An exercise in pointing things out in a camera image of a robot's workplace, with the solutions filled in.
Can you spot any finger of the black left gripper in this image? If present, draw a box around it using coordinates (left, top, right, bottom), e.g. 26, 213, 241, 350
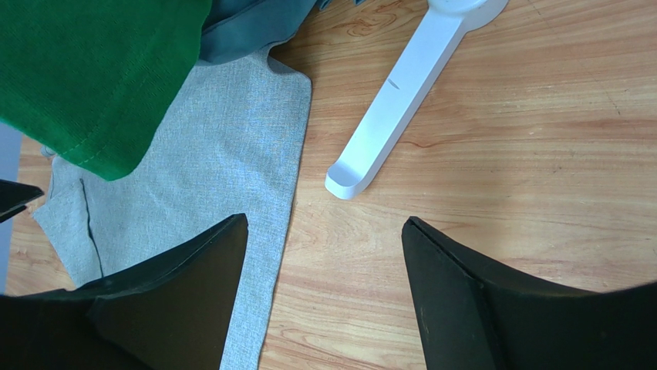
0, 180, 44, 223

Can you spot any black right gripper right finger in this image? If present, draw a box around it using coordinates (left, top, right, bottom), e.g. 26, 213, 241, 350
402, 217, 656, 369

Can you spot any green hanging shirt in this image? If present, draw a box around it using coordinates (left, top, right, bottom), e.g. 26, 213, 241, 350
1, 1, 211, 180

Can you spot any light grey cloth napkin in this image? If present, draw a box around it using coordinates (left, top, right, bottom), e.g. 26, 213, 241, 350
33, 50, 312, 369

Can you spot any blue-grey hanging shirt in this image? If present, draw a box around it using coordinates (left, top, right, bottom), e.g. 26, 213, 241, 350
199, 0, 331, 65

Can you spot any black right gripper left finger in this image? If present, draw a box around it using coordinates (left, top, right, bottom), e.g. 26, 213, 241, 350
1, 214, 248, 369

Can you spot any white clothes rack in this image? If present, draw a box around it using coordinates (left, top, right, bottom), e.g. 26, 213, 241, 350
325, 0, 508, 200

